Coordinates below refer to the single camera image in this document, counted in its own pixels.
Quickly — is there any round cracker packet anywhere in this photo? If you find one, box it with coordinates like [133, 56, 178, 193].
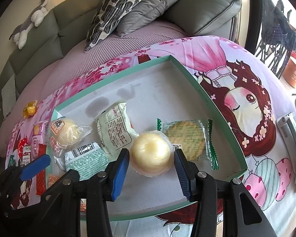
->
[157, 118, 219, 170]

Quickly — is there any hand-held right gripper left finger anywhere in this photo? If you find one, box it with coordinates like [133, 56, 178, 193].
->
[32, 149, 130, 237]

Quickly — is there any green silver snack packet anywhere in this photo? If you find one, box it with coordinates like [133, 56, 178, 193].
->
[63, 142, 114, 178]

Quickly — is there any black folding rack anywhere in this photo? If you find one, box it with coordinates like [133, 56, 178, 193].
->
[255, 0, 296, 79]

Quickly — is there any black white patterned pillow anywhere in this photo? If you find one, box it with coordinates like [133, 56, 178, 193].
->
[84, 0, 152, 52]

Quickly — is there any orange print snack packet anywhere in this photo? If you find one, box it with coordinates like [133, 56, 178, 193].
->
[48, 173, 88, 213]

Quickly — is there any grey pillow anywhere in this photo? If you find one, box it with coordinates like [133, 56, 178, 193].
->
[117, 0, 198, 37]

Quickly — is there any gold wrapped snack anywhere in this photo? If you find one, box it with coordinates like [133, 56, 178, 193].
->
[23, 100, 38, 118]

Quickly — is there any grey sofa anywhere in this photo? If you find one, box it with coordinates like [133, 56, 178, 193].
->
[0, 0, 242, 99]

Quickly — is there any white green-print snack packet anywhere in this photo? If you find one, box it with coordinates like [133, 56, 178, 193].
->
[94, 100, 140, 162]

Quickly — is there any pink swiss roll packet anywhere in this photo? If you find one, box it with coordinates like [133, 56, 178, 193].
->
[32, 122, 48, 158]

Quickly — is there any red patterned snack packet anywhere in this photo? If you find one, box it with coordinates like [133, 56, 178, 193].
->
[37, 145, 48, 195]

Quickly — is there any red white-label snack packet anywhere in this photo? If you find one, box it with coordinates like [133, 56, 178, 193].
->
[17, 138, 29, 160]

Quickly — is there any cream pudding cup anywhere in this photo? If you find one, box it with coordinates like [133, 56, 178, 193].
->
[129, 130, 175, 176]

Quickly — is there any clear bread packet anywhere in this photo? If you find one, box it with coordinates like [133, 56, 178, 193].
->
[47, 118, 93, 171]

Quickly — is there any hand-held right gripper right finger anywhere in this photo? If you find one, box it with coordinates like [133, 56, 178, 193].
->
[174, 149, 278, 237]

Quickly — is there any teal cardboard box lid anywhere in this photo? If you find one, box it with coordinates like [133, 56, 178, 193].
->
[46, 55, 247, 221]

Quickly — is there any pink knit sofa cover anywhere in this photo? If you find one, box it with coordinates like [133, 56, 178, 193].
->
[0, 21, 188, 139]

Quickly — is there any grey white plush dog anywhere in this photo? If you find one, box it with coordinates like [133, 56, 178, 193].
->
[9, 0, 48, 50]

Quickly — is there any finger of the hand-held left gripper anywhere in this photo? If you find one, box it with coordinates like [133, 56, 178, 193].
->
[1, 193, 53, 220]
[0, 154, 51, 203]

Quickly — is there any pink printed blanket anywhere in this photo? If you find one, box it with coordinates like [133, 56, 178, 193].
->
[5, 36, 296, 237]

